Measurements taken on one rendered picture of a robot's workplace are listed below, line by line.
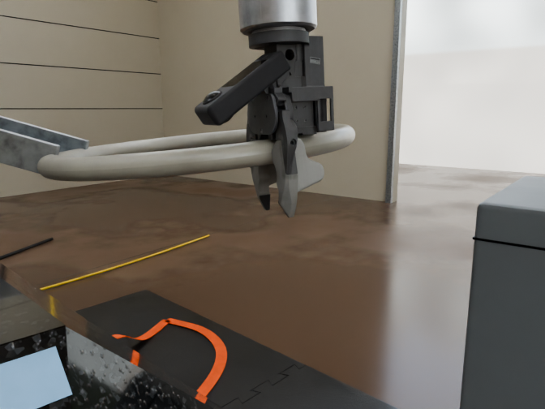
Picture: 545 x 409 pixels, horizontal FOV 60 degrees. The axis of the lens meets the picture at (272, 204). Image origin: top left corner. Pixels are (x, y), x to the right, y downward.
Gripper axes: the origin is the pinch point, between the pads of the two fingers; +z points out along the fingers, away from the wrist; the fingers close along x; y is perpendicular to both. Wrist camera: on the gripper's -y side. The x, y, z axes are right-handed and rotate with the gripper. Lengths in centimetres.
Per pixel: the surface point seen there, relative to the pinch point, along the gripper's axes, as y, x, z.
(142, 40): 155, 649, -121
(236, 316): 58, 151, 86
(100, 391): -23.8, -14.5, 9.2
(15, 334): -28.9, -12.3, 3.9
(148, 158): -13.9, 3.2, -6.8
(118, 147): -9.6, 42.4, -6.3
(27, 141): -25.0, 30.7, -8.9
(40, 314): -27.0, -9.3, 3.9
